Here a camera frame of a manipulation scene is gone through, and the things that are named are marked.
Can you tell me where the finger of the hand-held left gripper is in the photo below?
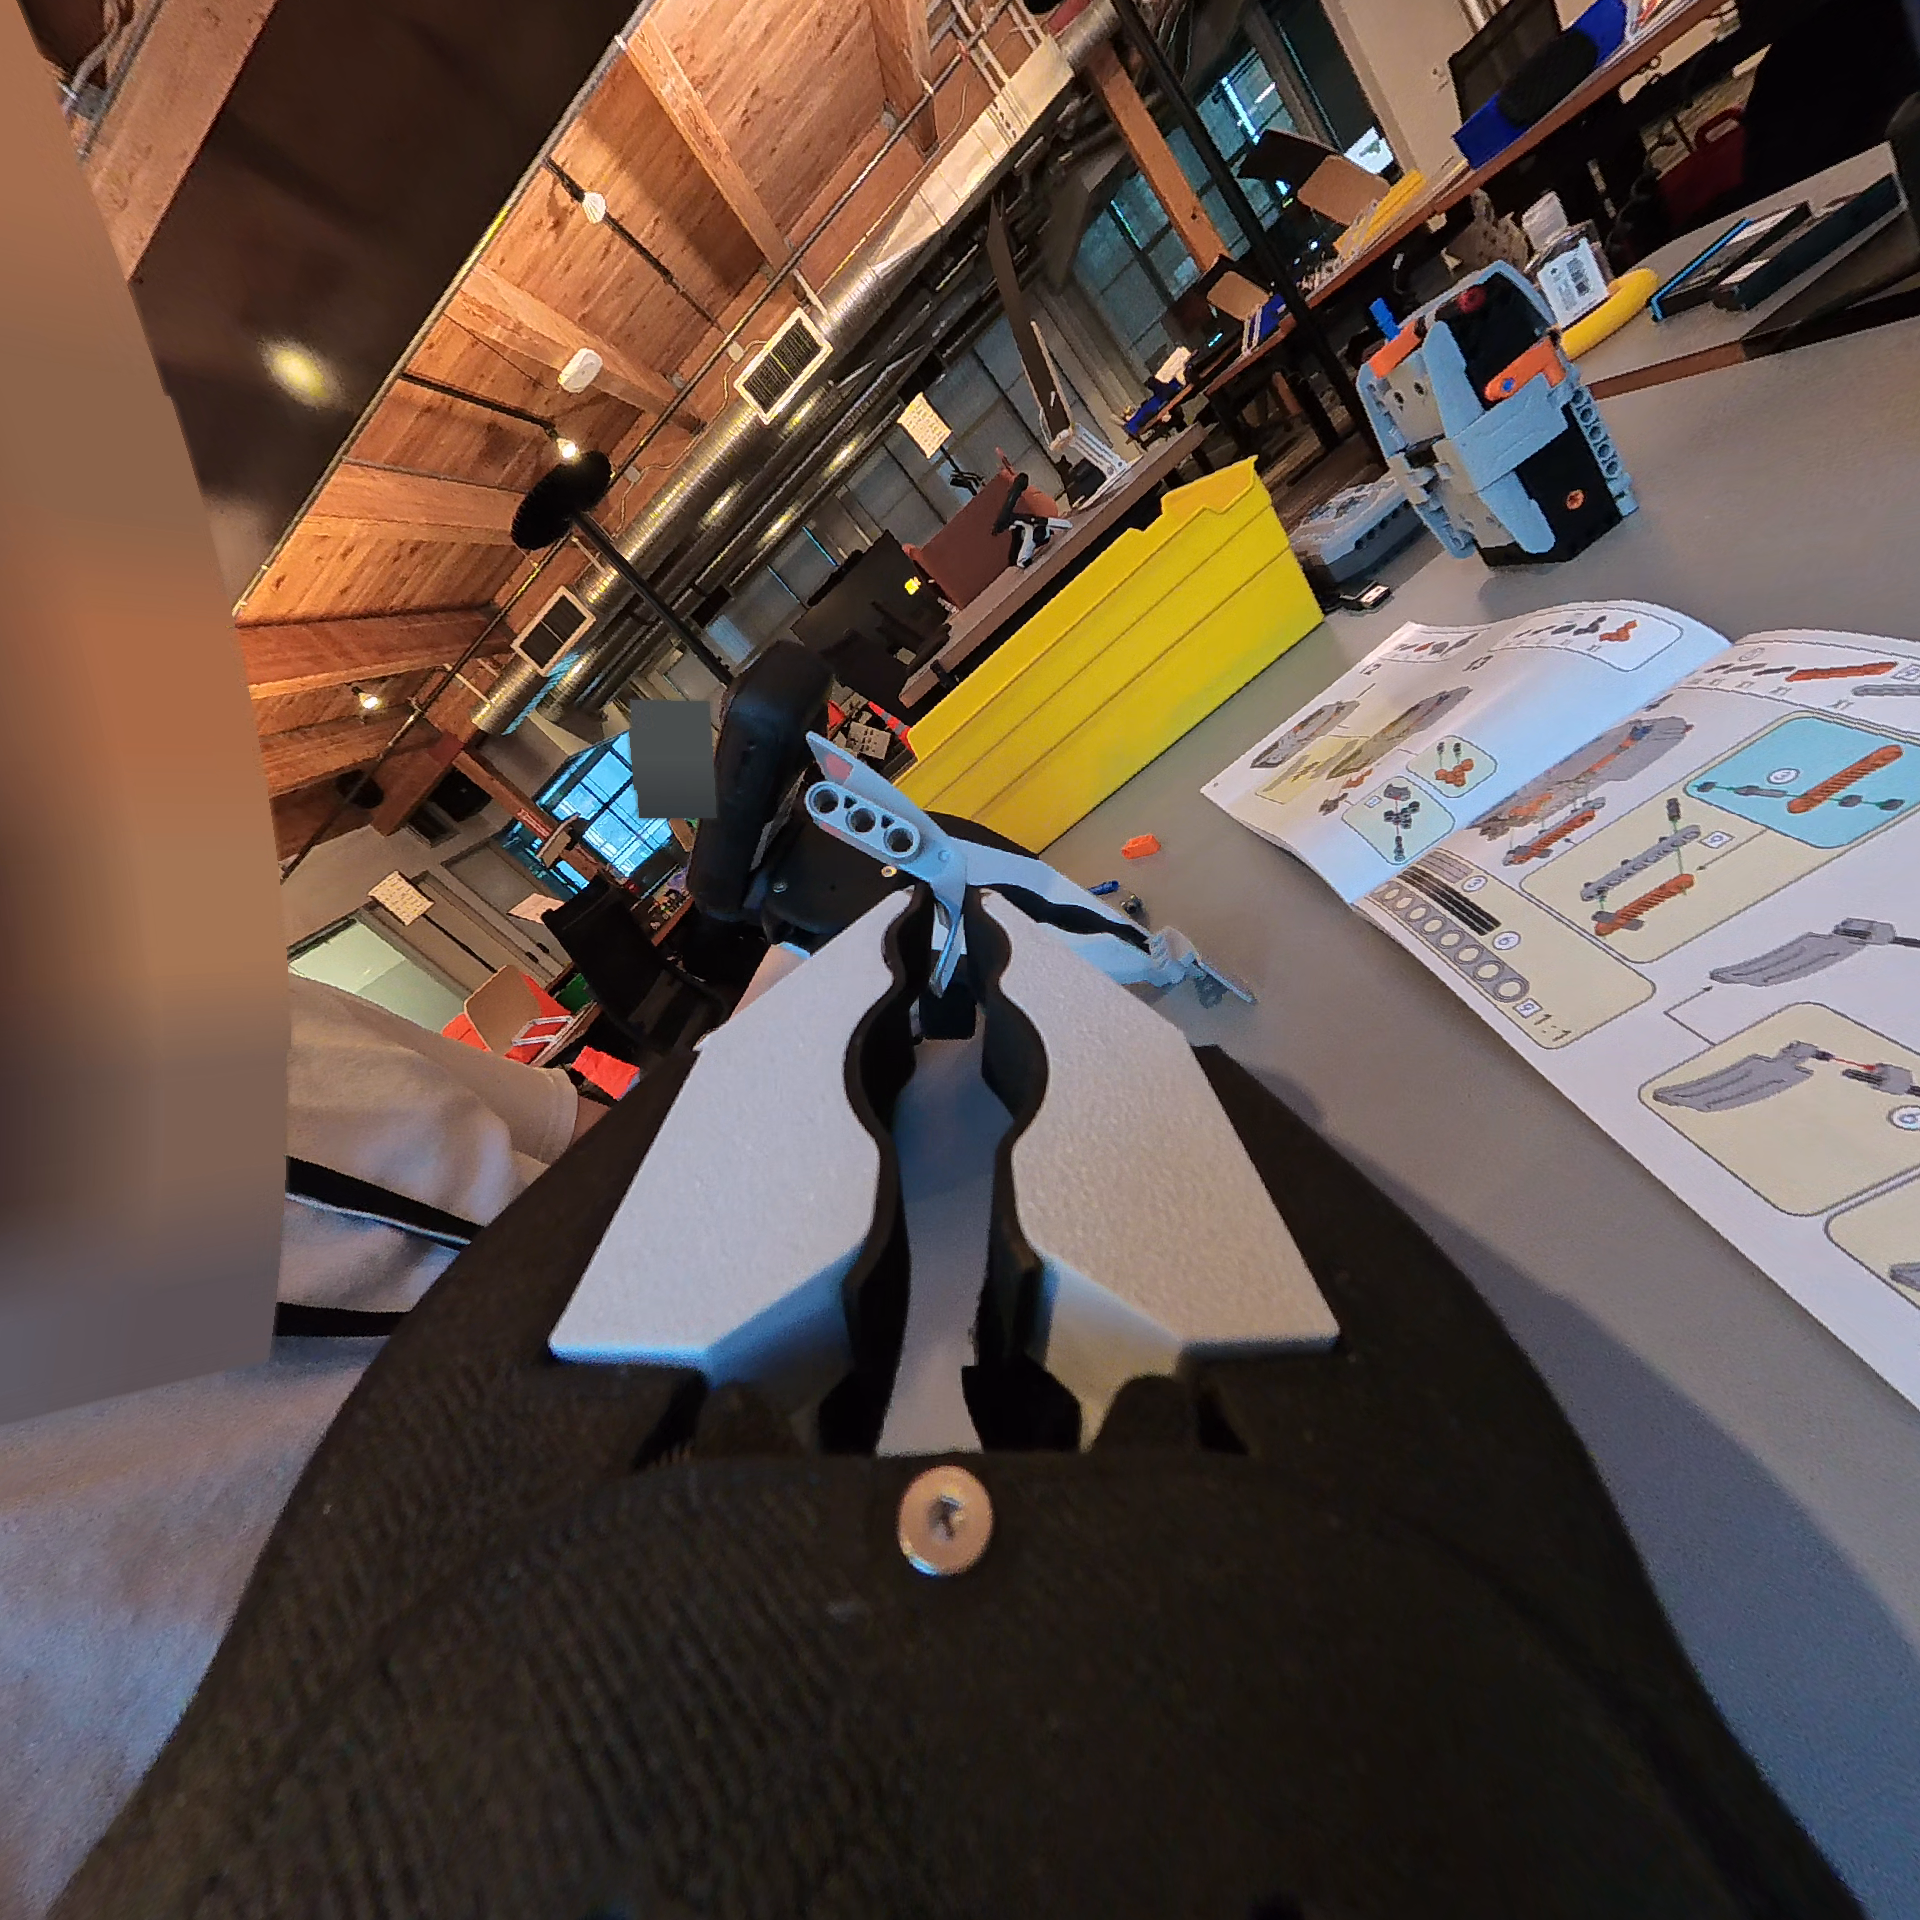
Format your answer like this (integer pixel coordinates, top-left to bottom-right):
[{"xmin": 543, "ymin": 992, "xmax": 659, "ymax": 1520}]
[
  {"xmin": 961, "ymin": 843, "xmax": 1154, "ymax": 937},
  {"xmin": 1001, "ymin": 895, "xmax": 1204, "ymax": 989}
]

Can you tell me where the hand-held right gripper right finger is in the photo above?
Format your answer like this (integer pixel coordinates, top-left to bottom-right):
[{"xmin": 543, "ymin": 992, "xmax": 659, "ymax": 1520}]
[{"xmin": 965, "ymin": 885, "xmax": 1345, "ymax": 1456}]

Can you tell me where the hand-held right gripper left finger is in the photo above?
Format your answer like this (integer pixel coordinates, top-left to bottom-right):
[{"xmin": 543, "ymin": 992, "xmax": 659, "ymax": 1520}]
[{"xmin": 546, "ymin": 885, "xmax": 929, "ymax": 1456}]

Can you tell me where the grey curved panel brick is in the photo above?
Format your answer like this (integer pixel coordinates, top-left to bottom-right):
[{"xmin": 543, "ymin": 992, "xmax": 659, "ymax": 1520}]
[
  {"xmin": 1147, "ymin": 928, "xmax": 1260, "ymax": 1009},
  {"xmin": 803, "ymin": 730, "xmax": 965, "ymax": 998}
]

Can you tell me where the yellow plastic bin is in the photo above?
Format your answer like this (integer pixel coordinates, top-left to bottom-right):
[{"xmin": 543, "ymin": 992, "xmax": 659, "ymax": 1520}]
[{"xmin": 891, "ymin": 457, "xmax": 1327, "ymax": 855}]

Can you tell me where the white instruction booklet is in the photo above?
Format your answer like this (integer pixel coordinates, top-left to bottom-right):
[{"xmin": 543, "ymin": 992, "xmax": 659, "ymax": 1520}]
[{"xmin": 1202, "ymin": 599, "xmax": 1920, "ymax": 1413}]

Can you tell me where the partly built toy robot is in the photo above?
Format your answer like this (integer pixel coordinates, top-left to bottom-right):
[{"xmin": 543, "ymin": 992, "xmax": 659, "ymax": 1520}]
[{"xmin": 1353, "ymin": 257, "xmax": 1641, "ymax": 571}]

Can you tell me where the grey desk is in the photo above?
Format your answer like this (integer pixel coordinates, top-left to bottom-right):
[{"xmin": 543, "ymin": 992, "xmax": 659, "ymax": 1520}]
[{"xmin": 1035, "ymin": 142, "xmax": 1920, "ymax": 1920}]

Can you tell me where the cluttered brown-edged desk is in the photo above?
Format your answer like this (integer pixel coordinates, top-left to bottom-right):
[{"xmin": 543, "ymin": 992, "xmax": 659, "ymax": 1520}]
[{"xmin": 1200, "ymin": 0, "xmax": 1771, "ymax": 435}]

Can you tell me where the orange plastic box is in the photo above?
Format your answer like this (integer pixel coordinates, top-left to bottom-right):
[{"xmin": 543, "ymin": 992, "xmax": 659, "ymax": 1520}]
[{"xmin": 440, "ymin": 966, "xmax": 645, "ymax": 1103}]

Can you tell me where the black round ceiling lamp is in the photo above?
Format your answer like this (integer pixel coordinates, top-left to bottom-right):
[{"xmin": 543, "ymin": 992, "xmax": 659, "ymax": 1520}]
[{"xmin": 509, "ymin": 449, "xmax": 615, "ymax": 549}]

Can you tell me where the grey battery box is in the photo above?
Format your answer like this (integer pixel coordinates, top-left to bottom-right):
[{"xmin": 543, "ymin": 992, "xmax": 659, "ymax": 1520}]
[{"xmin": 1289, "ymin": 487, "xmax": 1426, "ymax": 590}]

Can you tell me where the person's light shirt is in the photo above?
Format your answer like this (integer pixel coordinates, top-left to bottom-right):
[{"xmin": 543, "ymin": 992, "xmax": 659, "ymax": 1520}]
[{"xmin": 0, "ymin": 976, "xmax": 617, "ymax": 1920}]

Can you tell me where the small black box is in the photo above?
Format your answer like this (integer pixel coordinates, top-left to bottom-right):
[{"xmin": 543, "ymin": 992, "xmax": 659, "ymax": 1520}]
[
  {"xmin": 1711, "ymin": 176, "xmax": 1920, "ymax": 309},
  {"xmin": 1651, "ymin": 209, "xmax": 1817, "ymax": 325}
]

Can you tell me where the black pouch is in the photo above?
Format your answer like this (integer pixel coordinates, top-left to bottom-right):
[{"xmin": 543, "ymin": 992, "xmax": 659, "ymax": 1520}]
[{"xmin": 1499, "ymin": 29, "xmax": 1600, "ymax": 127}]

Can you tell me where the red bag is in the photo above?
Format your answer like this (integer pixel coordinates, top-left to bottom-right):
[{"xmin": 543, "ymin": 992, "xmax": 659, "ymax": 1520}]
[{"xmin": 1658, "ymin": 111, "xmax": 1749, "ymax": 226}]

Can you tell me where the silver ventilation duct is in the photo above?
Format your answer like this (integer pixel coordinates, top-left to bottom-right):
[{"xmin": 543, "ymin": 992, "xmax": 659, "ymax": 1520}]
[{"xmin": 480, "ymin": 46, "xmax": 1082, "ymax": 735}]

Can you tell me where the black shoulder strap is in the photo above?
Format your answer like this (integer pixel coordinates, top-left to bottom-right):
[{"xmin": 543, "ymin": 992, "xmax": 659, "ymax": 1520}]
[{"xmin": 276, "ymin": 1153, "xmax": 484, "ymax": 1336}]

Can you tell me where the yellow ring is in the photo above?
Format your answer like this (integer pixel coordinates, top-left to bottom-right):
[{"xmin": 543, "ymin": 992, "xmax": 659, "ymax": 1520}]
[{"xmin": 1559, "ymin": 267, "xmax": 1663, "ymax": 361}]

